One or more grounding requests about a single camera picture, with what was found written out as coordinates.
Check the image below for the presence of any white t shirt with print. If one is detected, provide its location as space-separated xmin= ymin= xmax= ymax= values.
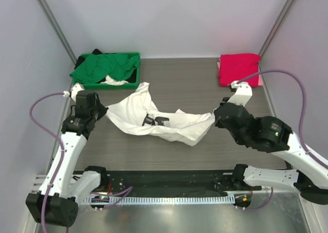
xmin=106 ymin=82 xmax=215 ymax=146

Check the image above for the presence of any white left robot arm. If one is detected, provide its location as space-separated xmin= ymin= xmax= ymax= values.
xmin=26 ymin=90 xmax=109 ymax=232

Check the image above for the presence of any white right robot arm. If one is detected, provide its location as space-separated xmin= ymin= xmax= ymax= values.
xmin=214 ymin=103 xmax=327 ymax=205

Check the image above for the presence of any green plastic bin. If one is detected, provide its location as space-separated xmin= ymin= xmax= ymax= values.
xmin=73 ymin=52 xmax=141 ymax=90

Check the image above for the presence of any white t shirt in bin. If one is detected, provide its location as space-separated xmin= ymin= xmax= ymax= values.
xmin=100 ymin=75 xmax=128 ymax=86

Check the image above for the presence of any green t shirt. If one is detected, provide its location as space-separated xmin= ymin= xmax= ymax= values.
xmin=70 ymin=53 xmax=140 ymax=84

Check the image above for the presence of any black t shirt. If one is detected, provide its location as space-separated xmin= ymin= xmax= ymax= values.
xmin=74 ymin=49 xmax=102 ymax=70

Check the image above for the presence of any pink folded t shirt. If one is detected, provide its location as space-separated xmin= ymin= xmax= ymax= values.
xmin=217 ymin=60 xmax=263 ymax=87

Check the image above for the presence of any red folded t shirt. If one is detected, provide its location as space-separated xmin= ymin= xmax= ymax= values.
xmin=217 ymin=53 xmax=261 ymax=87

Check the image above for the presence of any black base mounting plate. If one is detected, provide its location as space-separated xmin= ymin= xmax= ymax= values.
xmin=74 ymin=168 xmax=262 ymax=199

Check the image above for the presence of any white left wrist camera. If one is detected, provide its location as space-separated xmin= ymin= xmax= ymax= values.
xmin=63 ymin=83 xmax=84 ymax=102

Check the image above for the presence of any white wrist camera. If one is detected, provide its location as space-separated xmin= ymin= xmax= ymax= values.
xmin=63 ymin=83 xmax=84 ymax=102
xmin=228 ymin=81 xmax=253 ymax=106

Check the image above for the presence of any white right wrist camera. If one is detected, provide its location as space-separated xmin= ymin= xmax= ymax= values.
xmin=228 ymin=81 xmax=253 ymax=106

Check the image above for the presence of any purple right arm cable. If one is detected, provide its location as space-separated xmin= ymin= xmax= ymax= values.
xmin=237 ymin=69 xmax=328 ymax=212

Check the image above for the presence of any white slotted cable duct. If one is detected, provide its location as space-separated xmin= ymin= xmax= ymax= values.
xmin=82 ymin=194 xmax=235 ymax=206

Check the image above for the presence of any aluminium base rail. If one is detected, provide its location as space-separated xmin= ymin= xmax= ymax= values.
xmin=30 ymin=174 xmax=52 ymax=195

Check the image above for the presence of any left aluminium corner post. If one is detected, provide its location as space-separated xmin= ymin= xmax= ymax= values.
xmin=37 ymin=0 xmax=77 ymax=63

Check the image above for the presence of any aluminium corner post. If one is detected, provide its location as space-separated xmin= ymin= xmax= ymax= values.
xmin=37 ymin=0 xmax=77 ymax=63
xmin=259 ymin=0 xmax=297 ymax=57

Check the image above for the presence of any right aluminium corner post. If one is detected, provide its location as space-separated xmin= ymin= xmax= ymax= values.
xmin=259 ymin=0 xmax=297 ymax=57

